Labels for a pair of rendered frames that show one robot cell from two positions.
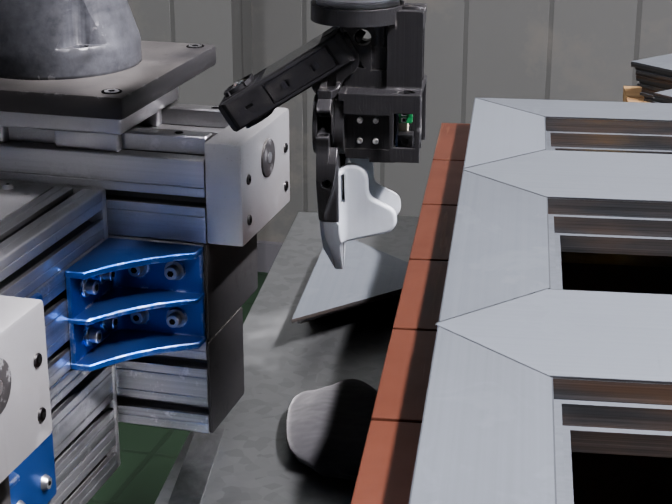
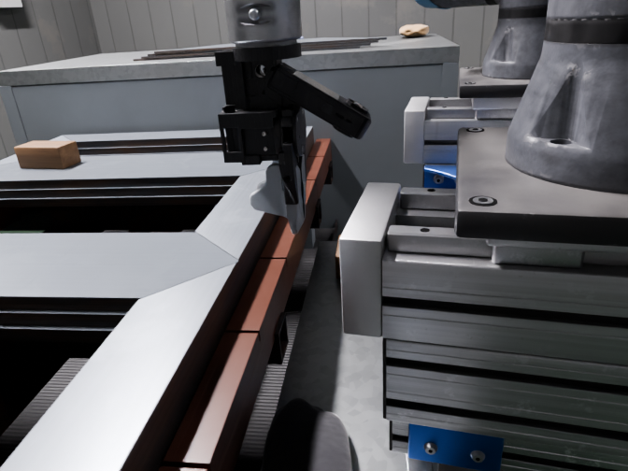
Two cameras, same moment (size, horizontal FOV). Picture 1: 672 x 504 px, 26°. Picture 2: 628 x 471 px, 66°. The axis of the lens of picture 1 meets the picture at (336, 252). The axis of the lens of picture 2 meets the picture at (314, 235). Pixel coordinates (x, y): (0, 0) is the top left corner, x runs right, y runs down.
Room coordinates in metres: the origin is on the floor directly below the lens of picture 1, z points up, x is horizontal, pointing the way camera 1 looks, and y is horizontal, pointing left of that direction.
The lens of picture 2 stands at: (1.63, 0.03, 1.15)
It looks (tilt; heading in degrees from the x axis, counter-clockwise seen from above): 25 degrees down; 181
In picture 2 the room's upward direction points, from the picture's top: 4 degrees counter-clockwise
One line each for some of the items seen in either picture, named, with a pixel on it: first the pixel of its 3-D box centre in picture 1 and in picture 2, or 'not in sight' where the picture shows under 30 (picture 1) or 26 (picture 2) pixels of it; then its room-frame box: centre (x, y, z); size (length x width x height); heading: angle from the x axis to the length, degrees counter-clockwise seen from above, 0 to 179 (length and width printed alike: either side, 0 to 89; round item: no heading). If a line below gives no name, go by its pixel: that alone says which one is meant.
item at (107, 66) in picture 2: not in sight; (240, 57); (-0.06, -0.21, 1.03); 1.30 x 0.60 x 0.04; 83
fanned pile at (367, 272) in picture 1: (367, 276); not in sight; (1.64, -0.04, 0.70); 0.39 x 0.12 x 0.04; 173
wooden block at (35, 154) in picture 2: not in sight; (48, 154); (0.54, -0.58, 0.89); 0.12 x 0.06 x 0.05; 75
